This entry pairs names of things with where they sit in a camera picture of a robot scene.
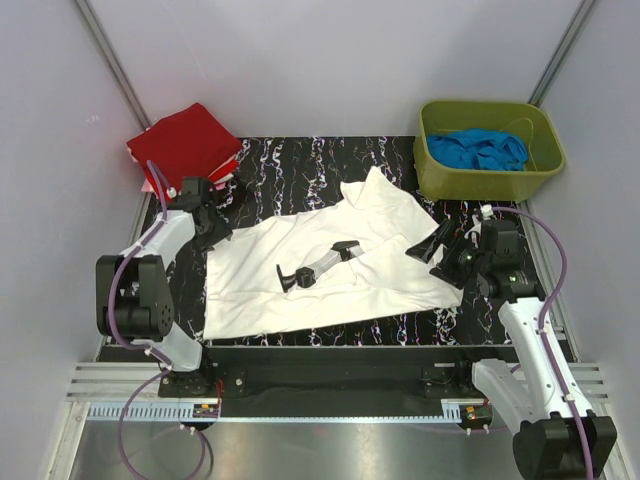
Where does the white t-shirt with robot print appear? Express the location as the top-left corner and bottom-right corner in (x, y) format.
(203, 167), (462, 340)

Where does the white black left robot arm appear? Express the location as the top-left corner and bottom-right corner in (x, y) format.
(95, 202), (232, 373)

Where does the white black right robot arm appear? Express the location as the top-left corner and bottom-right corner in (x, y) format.
(406, 219), (617, 479)

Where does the folded pink t-shirt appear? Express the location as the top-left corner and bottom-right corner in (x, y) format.
(141, 173), (234, 193)

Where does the folded dark red t-shirt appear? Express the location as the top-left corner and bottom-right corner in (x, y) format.
(127, 103), (242, 189)

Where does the olive green plastic bin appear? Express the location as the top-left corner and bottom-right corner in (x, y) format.
(414, 100), (566, 203)

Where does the crumpled blue t-shirt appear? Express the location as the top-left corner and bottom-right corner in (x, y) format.
(426, 128), (529, 172)

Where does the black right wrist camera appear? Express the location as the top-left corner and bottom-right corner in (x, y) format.
(479, 219), (519, 263)

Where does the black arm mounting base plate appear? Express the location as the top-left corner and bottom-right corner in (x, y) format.
(159, 345), (516, 399)

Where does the right aluminium frame post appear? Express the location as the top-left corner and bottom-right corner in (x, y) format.
(528, 0), (600, 108)

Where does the aluminium frame post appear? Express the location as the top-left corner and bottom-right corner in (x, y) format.
(528, 0), (600, 108)
(72, 0), (151, 130)

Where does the grey slotted cable duct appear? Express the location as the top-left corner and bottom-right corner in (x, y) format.
(89, 399), (464, 424)

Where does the left aluminium frame post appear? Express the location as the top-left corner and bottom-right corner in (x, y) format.
(72, 0), (151, 130)

